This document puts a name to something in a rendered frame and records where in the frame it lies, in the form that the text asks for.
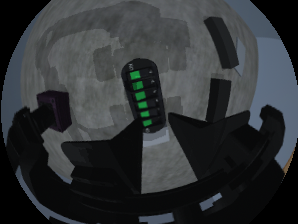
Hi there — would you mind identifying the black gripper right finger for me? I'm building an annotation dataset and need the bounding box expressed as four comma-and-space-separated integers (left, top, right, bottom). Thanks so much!
168, 109, 250, 181

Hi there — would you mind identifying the dark grey controller unit with green rocker switches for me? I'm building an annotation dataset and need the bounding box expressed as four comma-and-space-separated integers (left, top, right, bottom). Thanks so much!
121, 57, 166, 133

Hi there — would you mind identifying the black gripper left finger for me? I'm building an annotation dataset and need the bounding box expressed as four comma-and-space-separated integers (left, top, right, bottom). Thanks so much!
61, 117, 142, 194

